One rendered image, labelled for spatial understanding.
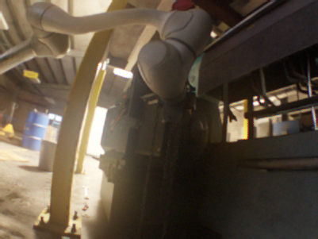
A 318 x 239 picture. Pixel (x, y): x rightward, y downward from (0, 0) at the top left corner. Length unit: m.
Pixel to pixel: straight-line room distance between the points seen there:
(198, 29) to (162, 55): 0.15
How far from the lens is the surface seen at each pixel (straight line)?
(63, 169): 0.79
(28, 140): 3.94
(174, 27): 0.43
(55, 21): 0.59
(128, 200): 0.97
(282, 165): 0.69
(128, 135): 0.86
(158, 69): 0.33
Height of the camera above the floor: 0.44
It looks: 14 degrees up
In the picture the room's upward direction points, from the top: 9 degrees clockwise
